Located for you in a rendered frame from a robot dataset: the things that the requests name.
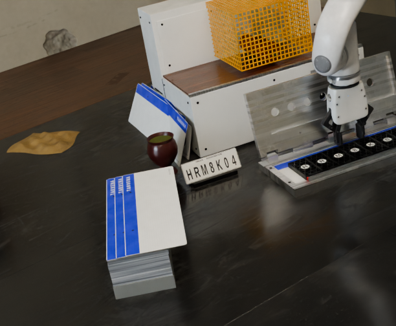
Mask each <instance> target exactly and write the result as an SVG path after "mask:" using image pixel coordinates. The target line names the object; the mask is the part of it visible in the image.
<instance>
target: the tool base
mask: <svg viewBox="0 0 396 326"><path fill-rule="evenodd" d="M373 125H374V126H373V127H371V128H369V129H365V136H366V135H370V134H372V133H376V132H378V131H382V130H384V129H387V128H390V127H393V126H396V115H394V114H389V115H387V117H386V118H383V120H379V121H377V122H374V123H373ZM354 131H355V130H354V129H352V130H349V131H346V132H343V133H342V140H343V143H345V142H349V141H351V140H354V139H357V138H358V137H357V134H356V133H354ZM333 146H336V144H335V142H334V137H333V133H331V134H329V135H328V136H327V137H326V138H324V139H321V140H318V141H316V142H313V147H310V148H307V149H304V150H301V151H298V152H295V153H293V150H292V149H290V150H288V151H284V152H282V153H278V154H277V153H275V152H273V153H270V154H268V155H267V157H265V158H263V159H261V162H258V165H259V169H260V170H261V171H262V172H264V173H265V174H266V175H268V176H269V177H270V178H271V179H272V180H274V181H275V182H277V183H278V184H279V185H280V186H281V187H282V188H284V189H285V190H287V191H288V192H289V193H290V194H291V195H293V196H294V197H299V196H301V195H305V194H307V193H310V192H313V191H316V190H319V189H322V188H325V187H328V186H331V185H333V184H336V183H339V182H342V181H345V180H348V179H351V178H353V177H357V176H359V175H363V174H365V173H369V172H370V171H374V170H376V169H380V168H383V167H386V166H389V165H391V164H394V163H396V152H393V153H390V154H387V155H384V156H381V157H379V158H375V159H373V160H369V161H367V162H363V163H361V164H357V165H355V166H352V167H350V168H346V169H343V170H340V171H337V172H334V173H331V174H328V175H326V176H323V177H320V178H317V179H314V180H310V181H308V180H306V181H303V182H300V183H297V184H295V183H294V182H293V181H292V180H290V179H289V178H287V177H286V176H285V175H284V174H282V173H281V172H279V171H278V170H277V169H276V168H274V166H276V165H278V164H282V163H284V162H288V161H290V160H294V159H296V158H300V157H303V156H306V155H309V154H311V153H315V152H317V151H321V150H323V149H327V148H329V147H333ZM269 168H272V169H269ZM288 182H291V183H288Z"/></svg>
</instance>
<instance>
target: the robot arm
mask: <svg viewBox="0 0 396 326"><path fill-rule="evenodd" d="M366 2H367V0H328V1H327V3H326V5H325V6H324V9H323V11H322V13H321V15H320V18H319V20H318V24H317V27H316V32H315V36H314V43H313V52H312V63H313V67H314V69H315V71H316V72H317V73H318V74H321V75H323V76H327V79H328V82H329V83H330V85H329V86H328V90H327V114H326V116H325V117H324V119H323V120H322V122H321V124H322V125H323V126H325V127H326V128H328V129H330V130H331V131H332V132H333V137H334V142H335V144H336V145H338V146H341V145H343V140H342V133H340V129H341V126H342V124H346V123H349V122H352V121H355V120H356V121H357V123H356V124H355V125H356V134H357V137H358V138H364V135H365V128H364V126H365V125H366V121H367V119H368V118H369V115H370V114H371V113H372V111H373V107H372V106H370V105H369V104H368V102H367V98H366V92H365V89H364V85H363V83H362V80H360V63H359V55H358V39H357V24H356V22H355V19H356V18H357V16H358V14H359V12H360V11H361V10H362V8H363V6H364V5H365V4H366ZM330 120H331V121H333V123H332V125H331V124H329V121H330Z"/></svg>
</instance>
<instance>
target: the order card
mask: <svg viewBox="0 0 396 326"><path fill-rule="evenodd" d="M240 167H241V163H240V161H239V157H238V154H237V151H236V148H235V147H234V148H232V149H228V150H226V151H222V152H219V153H216V154H213V155H210V156H207V157H203V158H200V159H197V160H193V161H191V162H187V163H185V164H181V169H182V172H183V175H184V179H185V181H186V184H191V183H193V182H197V181H199V180H203V179H207V178H209V177H213V176H215V175H218V174H221V173H224V172H227V171H230V170H233V169H236V168H240Z"/></svg>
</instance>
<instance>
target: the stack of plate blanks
mask: <svg viewBox="0 0 396 326"><path fill-rule="evenodd" d="M106 260H107V266H108V269H109V273H110V276H111V280H112V283H113V290H114V293H115V298H116V299H122V298H128V297H131V296H137V295H141V294H147V293H151V292H157V291H161V290H168V289H171V288H176V284H175V275H174V270H173V262H172V257H171V248H169V249H165V250H159V251H156V252H150V253H145V254H139V255H133V256H129V257H123V258H120V259H117V258H116V241H115V180H114V178H112V179H107V180H106Z"/></svg>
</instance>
